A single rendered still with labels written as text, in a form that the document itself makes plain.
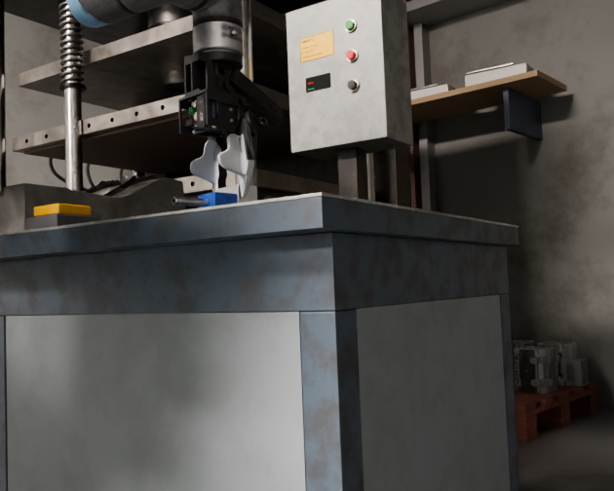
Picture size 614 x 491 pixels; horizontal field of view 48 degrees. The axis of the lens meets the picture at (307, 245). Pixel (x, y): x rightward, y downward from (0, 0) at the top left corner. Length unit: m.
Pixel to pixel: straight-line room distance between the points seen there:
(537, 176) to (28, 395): 3.39
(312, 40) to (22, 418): 1.24
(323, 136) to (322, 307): 1.13
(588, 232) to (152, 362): 3.30
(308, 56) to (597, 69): 2.45
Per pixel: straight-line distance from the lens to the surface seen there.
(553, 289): 4.09
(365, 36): 1.87
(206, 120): 0.99
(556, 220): 4.09
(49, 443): 1.17
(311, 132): 1.89
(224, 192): 1.04
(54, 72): 2.69
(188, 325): 0.92
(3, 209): 1.28
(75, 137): 2.44
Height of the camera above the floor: 0.70
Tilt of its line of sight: 3 degrees up
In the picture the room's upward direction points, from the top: 2 degrees counter-clockwise
